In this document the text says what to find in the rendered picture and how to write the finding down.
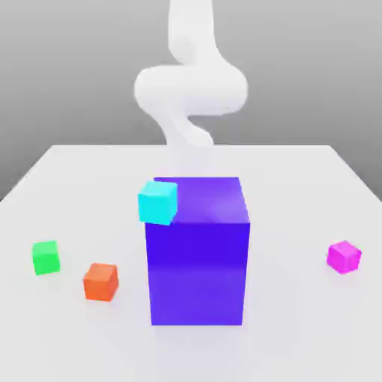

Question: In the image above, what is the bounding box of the small cyan cube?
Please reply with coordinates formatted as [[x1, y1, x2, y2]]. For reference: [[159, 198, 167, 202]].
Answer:
[[137, 180, 179, 226]]

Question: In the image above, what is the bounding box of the small orange cube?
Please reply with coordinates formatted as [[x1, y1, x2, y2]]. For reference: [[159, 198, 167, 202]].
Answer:
[[82, 262, 119, 303]]

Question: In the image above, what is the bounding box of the small green cube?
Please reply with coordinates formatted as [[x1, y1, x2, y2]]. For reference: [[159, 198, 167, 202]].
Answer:
[[31, 239, 61, 276]]

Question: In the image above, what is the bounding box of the small magenta cube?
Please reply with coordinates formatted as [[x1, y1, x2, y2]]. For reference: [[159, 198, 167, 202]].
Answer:
[[325, 239, 363, 275]]

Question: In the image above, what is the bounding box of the large purple box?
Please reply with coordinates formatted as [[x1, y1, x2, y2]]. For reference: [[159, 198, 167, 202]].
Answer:
[[144, 176, 251, 327]]

